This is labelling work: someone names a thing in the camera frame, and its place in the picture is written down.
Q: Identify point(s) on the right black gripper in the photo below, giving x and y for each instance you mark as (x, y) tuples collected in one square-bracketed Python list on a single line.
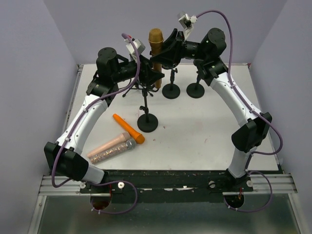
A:
[(167, 58)]

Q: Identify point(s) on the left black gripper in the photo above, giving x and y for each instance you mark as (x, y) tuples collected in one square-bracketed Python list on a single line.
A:
[(147, 77)]

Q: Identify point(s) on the black tripod shock mount stand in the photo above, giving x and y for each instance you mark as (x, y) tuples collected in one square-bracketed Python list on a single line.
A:
[(137, 87)]

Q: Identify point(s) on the gold microphone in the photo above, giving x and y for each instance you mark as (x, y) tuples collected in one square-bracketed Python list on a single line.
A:
[(156, 40)]

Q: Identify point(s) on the black round base shock stand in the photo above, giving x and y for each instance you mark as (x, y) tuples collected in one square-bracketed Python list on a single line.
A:
[(171, 90)]

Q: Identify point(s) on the orange microphone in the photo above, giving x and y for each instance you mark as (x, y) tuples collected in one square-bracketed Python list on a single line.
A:
[(138, 137)]

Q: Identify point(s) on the pink microphone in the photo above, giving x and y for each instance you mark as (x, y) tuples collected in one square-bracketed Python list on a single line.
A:
[(123, 137)]

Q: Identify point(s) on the silver glitter microphone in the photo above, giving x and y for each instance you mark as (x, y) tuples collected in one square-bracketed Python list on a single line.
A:
[(115, 150)]

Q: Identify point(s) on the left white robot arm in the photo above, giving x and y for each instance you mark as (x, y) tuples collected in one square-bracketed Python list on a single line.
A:
[(64, 155)]

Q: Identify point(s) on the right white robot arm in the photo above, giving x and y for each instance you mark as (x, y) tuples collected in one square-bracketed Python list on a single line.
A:
[(253, 124)]

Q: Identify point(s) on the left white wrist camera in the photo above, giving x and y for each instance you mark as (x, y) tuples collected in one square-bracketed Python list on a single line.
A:
[(134, 43)]

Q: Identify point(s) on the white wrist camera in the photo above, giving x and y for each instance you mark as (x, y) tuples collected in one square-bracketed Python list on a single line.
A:
[(187, 23), (134, 43)]

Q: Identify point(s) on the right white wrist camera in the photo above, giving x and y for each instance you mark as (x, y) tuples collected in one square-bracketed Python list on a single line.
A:
[(187, 23)]

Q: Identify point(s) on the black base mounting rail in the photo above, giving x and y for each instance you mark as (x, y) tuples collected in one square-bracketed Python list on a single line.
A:
[(165, 186)]

